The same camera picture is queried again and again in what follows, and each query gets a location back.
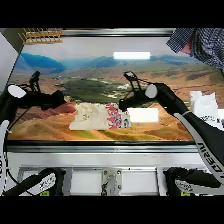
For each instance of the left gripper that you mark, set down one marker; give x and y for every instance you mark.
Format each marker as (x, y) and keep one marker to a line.
(53, 99)

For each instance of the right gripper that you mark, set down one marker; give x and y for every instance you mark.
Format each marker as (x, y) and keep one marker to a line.
(133, 101)

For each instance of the cream printed T-shirt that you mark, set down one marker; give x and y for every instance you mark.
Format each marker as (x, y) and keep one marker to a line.
(91, 116)

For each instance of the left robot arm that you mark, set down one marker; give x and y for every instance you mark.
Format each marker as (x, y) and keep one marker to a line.
(23, 98)

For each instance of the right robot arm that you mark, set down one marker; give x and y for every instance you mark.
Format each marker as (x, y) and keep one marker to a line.
(200, 133)

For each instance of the stack of brown clothes hangers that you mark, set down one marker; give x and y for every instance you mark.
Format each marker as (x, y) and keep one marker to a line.
(43, 36)

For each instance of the white garment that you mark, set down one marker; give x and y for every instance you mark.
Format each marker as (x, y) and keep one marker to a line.
(204, 104)

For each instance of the person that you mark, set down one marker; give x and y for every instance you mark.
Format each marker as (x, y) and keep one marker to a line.
(206, 43)

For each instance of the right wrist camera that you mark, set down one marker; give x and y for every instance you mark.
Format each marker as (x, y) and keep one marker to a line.
(132, 80)

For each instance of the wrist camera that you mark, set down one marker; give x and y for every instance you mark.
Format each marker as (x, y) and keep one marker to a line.
(132, 80)
(34, 80)

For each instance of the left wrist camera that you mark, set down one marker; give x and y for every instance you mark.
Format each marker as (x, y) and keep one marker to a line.
(34, 80)

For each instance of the silver frame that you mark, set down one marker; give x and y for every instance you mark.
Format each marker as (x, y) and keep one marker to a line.
(133, 156)

